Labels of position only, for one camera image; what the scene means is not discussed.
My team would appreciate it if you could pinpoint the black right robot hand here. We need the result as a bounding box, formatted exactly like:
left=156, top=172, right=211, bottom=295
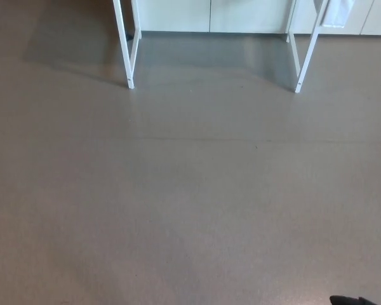
left=329, top=295, right=381, bottom=305

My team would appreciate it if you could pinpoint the white table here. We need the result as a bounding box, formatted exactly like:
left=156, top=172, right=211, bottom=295
left=112, top=0, right=330, bottom=94

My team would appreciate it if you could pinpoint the white cabinet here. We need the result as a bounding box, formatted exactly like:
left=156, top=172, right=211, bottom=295
left=131, top=0, right=381, bottom=36

